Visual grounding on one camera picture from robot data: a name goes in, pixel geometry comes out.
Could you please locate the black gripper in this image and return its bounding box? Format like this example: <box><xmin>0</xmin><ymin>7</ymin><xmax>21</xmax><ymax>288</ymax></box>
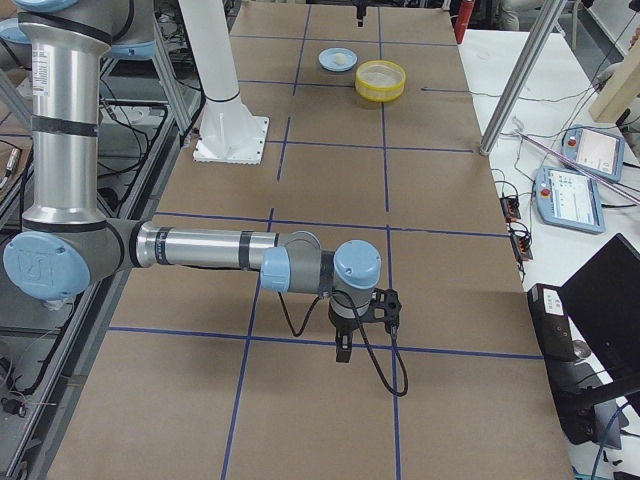
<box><xmin>329</xmin><ymin>308</ymin><xmax>367</xmax><ymax>363</ymax></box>

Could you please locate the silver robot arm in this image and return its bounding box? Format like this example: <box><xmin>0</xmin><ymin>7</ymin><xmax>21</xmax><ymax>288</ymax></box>
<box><xmin>3</xmin><ymin>1</ymin><xmax>381</xmax><ymax>362</ymax></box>

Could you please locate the yellow round steamer basket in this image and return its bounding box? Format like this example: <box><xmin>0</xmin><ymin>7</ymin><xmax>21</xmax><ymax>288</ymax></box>
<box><xmin>355</xmin><ymin>60</ymin><xmax>407</xmax><ymax>103</ymax></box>

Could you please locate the light blue plate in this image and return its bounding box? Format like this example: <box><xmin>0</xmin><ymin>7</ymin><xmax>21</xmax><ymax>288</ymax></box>
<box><xmin>318</xmin><ymin>47</ymin><xmax>358</xmax><ymax>73</ymax></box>

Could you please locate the red cylinder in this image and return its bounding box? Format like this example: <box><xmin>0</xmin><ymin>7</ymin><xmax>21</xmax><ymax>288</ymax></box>
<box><xmin>454</xmin><ymin>0</ymin><xmax>475</xmax><ymax>45</ymax></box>

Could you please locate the pink metal rod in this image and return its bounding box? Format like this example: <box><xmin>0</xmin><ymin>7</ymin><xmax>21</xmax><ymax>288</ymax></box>
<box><xmin>518</xmin><ymin>133</ymin><xmax>640</xmax><ymax>206</ymax></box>

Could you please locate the right black usb hub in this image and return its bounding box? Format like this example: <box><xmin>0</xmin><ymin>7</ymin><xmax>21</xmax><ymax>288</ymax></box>
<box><xmin>510</xmin><ymin>232</ymin><xmax>533</xmax><ymax>262</ymax></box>

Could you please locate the black usb hub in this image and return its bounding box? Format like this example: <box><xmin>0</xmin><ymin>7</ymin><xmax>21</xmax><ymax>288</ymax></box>
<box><xmin>500</xmin><ymin>196</ymin><xmax>521</xmax><ymax>223</ymax></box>
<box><xmin>510</xmin><ymin>232</ymin><xmax>533</xmax><ymax>262</ymax></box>

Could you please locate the left black usb hub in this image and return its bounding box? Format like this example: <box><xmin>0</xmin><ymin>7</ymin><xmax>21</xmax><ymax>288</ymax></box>
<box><xmin>500</xmin><ymin>196</ymin><xmax>521</xmax><ymax>223</ymax></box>

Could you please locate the black laptop on stand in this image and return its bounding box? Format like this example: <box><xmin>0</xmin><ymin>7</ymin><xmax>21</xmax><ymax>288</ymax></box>
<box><xmin>527</xmin><ymin>233</ymin><xmax>639</xmax><ymax>449</ymax></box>

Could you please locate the near teach pendant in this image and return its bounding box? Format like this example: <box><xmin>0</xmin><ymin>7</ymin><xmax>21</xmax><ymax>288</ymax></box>
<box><xmin>534</xmin><ymin>166</ymin><xmax>606</xmax><ymax>234</ymax></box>

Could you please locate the teach pendant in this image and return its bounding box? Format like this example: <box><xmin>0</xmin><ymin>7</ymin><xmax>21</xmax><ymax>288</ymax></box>
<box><xmin>562</xmin><ymin>125</ymin><xmax>624</xmax><ymax>182</ymax></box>
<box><xmin>534</xmin><ymin>166</ymin><xmax>606</xmax><ymax>234</ymax></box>

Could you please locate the wooden beam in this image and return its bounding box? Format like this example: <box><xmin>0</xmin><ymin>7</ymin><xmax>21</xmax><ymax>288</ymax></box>
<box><xmin>589</xmin><ymin>28</ymin><xmax>639</xmax><ymax>123</ymax></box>

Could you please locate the far teach pendant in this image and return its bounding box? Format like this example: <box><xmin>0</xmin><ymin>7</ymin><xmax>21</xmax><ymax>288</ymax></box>
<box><xmin>562</xmin><ymin>125</ymin><xmax>624</xmax><ymax>182</ymax></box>

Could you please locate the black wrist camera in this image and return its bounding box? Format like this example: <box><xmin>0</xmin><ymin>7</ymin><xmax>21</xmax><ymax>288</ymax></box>
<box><xmin>364</xmin><ymin>288</ymin><xmax>402</xmax><ymax>335</ymax></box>

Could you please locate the white camera stand base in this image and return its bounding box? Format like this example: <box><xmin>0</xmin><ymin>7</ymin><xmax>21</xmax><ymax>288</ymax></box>
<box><xmin>179</xmin><ymin>0</ymin><xmax>269</xmax><ymax>165</ymax></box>

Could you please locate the aluminium frame post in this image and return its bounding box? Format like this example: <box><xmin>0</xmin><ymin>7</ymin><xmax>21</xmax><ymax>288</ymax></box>
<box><xmin>479</xmin><ymin>0</ymin><xmax>566</xmax><ymax>156</ymax></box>

